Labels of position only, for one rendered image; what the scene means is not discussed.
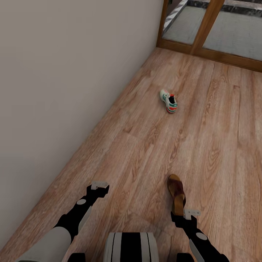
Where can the robot trunk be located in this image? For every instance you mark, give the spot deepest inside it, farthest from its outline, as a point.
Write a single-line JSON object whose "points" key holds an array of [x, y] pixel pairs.
{"points": [[131, 247]]}

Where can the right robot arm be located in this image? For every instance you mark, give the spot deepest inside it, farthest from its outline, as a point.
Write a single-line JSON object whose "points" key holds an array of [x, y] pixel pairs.
{"points": [[199, 244]]}

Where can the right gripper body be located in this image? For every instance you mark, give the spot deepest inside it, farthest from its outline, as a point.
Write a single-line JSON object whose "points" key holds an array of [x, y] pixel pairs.
{"points": [[181, 222]]}

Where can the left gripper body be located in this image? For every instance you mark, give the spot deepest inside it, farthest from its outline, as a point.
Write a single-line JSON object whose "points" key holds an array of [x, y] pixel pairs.
{"points": [[98, 193]]}

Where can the gym shoe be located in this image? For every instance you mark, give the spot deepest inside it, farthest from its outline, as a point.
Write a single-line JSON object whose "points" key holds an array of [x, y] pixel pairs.
{"points": [[170, 101]]}

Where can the sandal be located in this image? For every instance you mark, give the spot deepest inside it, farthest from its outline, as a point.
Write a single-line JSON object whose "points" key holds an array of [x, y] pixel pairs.
{"points": [[175, 188]]}

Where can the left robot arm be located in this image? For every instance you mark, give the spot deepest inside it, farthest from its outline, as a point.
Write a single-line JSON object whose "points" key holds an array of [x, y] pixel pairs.
{"points": [[54, 245]]}

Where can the door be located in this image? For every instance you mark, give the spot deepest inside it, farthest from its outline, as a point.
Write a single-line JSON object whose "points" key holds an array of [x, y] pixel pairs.
{"points": [[226, 31]]}

